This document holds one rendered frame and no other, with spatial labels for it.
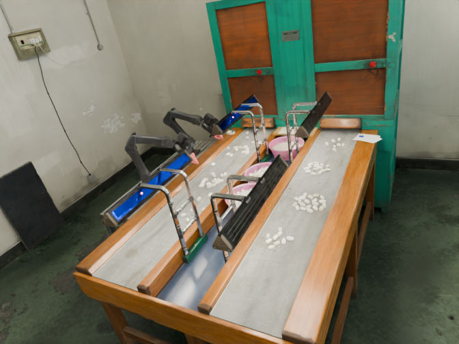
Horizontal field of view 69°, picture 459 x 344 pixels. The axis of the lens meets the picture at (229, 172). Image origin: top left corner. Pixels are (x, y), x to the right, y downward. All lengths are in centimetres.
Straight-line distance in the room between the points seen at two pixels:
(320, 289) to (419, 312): 108
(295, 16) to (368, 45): 54
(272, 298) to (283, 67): 181
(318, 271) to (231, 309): 39
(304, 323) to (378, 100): 177
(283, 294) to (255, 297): 11
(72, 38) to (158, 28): 92
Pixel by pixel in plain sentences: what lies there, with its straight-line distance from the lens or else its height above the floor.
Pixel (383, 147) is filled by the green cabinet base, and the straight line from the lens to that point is 278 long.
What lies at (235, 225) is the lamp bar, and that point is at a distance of 124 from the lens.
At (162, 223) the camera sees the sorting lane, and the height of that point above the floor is 74.
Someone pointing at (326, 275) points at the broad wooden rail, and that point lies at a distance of 148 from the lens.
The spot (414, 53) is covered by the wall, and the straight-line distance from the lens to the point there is 340.
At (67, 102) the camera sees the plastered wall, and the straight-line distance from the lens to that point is 402.
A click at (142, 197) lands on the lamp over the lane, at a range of 163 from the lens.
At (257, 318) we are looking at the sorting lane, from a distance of 139.
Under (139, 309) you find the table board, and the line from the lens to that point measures 172.
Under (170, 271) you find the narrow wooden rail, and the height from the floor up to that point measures 71.
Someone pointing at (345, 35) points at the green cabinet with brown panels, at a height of 144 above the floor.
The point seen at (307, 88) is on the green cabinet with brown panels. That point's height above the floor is 109.
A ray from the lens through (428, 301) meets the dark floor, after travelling 249.
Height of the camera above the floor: 183
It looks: 28 degrees down
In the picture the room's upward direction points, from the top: 11 degrees counter-clockwise
